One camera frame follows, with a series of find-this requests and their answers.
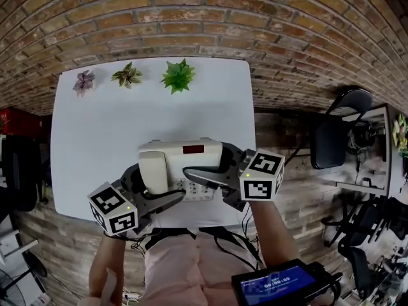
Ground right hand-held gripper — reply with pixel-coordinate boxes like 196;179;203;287
182;142;286;212

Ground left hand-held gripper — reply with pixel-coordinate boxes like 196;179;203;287
87;164;186;237

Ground white desk telephone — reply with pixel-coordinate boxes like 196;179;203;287
138;138;224;203

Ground person's left forearm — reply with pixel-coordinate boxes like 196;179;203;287
88;231;135;301

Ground person's right forearm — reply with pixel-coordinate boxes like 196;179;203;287
248;200;301;271

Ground white side desk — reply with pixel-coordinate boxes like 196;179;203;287
334;103;408;198

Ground person's pink clothing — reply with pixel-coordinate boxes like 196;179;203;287
142;228;266;306

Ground green spiky potted plant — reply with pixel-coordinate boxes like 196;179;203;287
159;58;196;95

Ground black blue-screen display device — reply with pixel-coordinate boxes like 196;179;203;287
231;259;344;306

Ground black folding chair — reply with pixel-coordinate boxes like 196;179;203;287
310;87;374;171

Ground small variegated potted plant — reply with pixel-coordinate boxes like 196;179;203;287
110;61;143;90

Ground small purple potted plant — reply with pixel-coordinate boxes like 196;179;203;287
72;69;96;98

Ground black headphones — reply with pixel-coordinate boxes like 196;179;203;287
348;121;377;155

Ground black mesh office chair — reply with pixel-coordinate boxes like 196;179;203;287
321;196;408;300

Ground yellow green flower bunch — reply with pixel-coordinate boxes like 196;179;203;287
393;113;408;155

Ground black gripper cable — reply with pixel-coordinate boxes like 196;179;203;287
241;201;266;269

